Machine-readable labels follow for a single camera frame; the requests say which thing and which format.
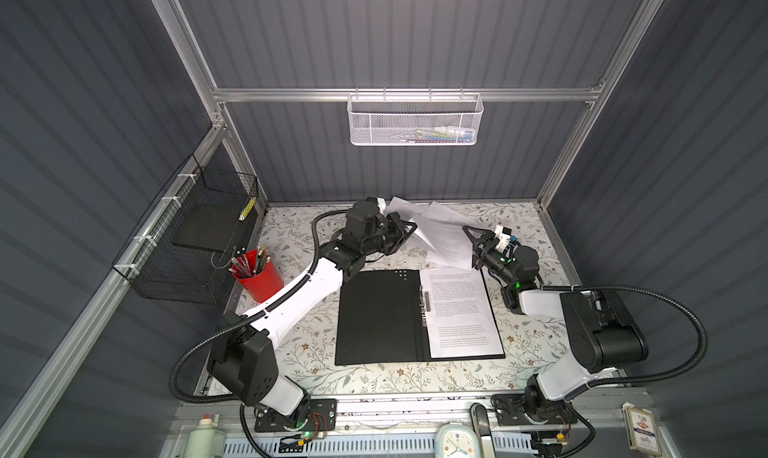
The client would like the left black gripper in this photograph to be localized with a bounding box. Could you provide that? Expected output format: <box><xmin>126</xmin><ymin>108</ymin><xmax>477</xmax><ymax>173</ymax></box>
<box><xmin>360</xmin><ymin>212</ymin><xmax>415</xmax><ymax>260</ymax></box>

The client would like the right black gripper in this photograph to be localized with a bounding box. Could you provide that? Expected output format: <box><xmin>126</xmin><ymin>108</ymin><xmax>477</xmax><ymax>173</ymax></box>
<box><xmin>460</xmin><ymin>228</ymin><xmax>516</xmax><ymax>290</ymax></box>

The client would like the printed paper sheet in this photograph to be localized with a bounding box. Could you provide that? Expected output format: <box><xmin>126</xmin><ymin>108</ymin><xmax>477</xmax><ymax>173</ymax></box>
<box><xmin>412</xmin><ymin>202</ymin><xmax>484</xmax><ymax>269</ymax></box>
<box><xmin>420</xmin><ymin>268</ymin><xmax>505</xmax><ymax>361</ymax></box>
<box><xmin>384</xmin><ymin>197</ymin><xmax>427</xmax><ymax>222</ymax></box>

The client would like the orange black file folder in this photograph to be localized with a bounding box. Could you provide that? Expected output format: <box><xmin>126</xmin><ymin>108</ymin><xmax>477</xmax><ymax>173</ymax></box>
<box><xmin>334</xmin><ymin>267</ymin><xmax>507</xmax><ymax>367</ymax></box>

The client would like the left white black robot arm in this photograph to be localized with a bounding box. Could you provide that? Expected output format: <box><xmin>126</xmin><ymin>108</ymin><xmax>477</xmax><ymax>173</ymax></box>
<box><xmin>207</xmin><ymin>198</ymin><xmax>418</xmax><ymax>428</ymax></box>

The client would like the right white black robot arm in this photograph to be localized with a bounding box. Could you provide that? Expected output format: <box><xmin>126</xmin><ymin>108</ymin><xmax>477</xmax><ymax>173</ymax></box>
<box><xmin>462</xmin><ymin>225</ymin><xmax>649</xmax><ymax>419</ymax></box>

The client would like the red pencil cup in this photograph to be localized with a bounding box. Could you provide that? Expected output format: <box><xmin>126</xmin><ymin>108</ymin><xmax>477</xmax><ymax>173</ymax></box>
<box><xmin>230</xmin><ymin>247</ymin><xmax>284</xmax><ymax>303</ymax></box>

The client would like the yellow marker in black basket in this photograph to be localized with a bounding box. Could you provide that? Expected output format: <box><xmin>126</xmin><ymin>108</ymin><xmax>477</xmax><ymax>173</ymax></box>
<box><xmin>239</xmin><ymin>197</ymin><xmax>258</xmax><ymax>221</ymax></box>

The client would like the small white clock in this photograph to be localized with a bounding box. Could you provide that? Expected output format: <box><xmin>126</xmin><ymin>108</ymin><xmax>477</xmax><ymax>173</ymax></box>
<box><xmin>434</xmin><ymin>423</ymin><xmax>480</xmax><ymax>458</ymax></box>

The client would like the card box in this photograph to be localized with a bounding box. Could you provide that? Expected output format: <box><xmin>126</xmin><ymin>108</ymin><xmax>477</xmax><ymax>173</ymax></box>
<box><xmin>622</xmin><ymin>402</ymin><xmax>663</xmax><ymax>457</ymax></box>

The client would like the white plastic bottle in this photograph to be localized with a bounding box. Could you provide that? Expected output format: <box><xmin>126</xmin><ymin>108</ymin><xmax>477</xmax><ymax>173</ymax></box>
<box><xmin>182</xmin><ymin>414</ymin><xmax>226</xmax><ymax>458</ymax></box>

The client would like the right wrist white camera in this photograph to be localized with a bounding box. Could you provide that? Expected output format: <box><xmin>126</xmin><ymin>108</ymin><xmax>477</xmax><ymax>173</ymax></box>
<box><xmin>495</xmin><ymin>225</ymin><xmax>517</xmax><ymax>252</ymax></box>

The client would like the white wire mesh basket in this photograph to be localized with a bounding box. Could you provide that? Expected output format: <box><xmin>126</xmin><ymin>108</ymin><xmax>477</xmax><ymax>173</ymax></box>
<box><xmin>346</xmin><ymin>94</ymin><xmax>484</xmax><ymax>147</ymax></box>

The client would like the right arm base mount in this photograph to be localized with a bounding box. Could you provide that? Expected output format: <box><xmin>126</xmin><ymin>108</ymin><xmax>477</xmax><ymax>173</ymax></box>
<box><xmin>491</xmin><ymin>393</ymin><xmax>577</xmax><ymax>426</ymax></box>

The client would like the black handle tool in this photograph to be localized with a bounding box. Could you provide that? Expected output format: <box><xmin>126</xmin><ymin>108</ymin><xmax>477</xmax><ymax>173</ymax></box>
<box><xmin>469</xmin><ymin>403</ymin><xmax>496</xmax><ymax>458</ymax></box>

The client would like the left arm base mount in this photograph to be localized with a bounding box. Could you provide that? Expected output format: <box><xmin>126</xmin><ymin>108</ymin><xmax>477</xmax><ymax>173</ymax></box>
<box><xmin>253</xmin><ymin>398</ymin><xmax>338</xmax><ymax>433</ymax></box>

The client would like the black wire mesh basket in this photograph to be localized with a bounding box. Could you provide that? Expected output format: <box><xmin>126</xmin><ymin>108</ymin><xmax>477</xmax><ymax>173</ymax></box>
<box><xmin>113</xmin><ymin>158</ymin><xmax>260</xmax><ymax>305</ymax></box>

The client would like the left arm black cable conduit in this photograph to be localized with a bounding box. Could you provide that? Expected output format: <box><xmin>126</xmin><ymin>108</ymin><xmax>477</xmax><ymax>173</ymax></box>
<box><xmin>167</xmin><ymin>208</ymin><xmax>355</xmax><ymax>458</ymax></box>

